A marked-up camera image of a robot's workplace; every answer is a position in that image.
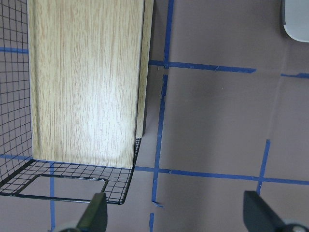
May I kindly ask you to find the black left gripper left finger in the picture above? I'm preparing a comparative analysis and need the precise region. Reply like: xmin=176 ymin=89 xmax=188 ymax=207
xmin=76 ymin=193 xmax=108 ymax=232

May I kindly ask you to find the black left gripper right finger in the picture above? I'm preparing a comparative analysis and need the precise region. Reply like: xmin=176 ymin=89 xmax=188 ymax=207
xmin=243 ymin=190 xmax=290 ymax=232

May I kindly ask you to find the white two-slot toaster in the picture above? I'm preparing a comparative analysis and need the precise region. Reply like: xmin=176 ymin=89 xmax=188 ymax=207
xmin=281 ymin=0 xmax=309 ymax=43

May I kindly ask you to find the light wooden board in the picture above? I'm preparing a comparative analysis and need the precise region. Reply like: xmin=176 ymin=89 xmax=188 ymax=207
xmin=27 ymin=0 xmax=154 ymax=169

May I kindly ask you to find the black wire mesh basket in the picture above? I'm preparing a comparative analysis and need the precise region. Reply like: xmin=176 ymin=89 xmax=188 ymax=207
xmin=0 ymin=0 xmax=141 ymax=205

